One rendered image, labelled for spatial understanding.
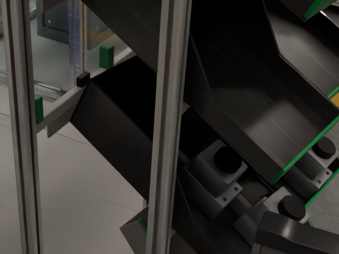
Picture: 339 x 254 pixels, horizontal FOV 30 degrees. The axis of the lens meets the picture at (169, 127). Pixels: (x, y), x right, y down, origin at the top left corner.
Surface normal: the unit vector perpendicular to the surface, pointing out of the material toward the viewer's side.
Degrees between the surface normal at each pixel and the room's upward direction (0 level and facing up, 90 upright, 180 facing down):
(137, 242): 90
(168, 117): 90
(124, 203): 0
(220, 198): 25
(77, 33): 90
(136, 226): 90
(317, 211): 0
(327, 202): 0
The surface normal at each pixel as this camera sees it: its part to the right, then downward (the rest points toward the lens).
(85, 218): 0.07, -0.84
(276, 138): 0.40, -0.60
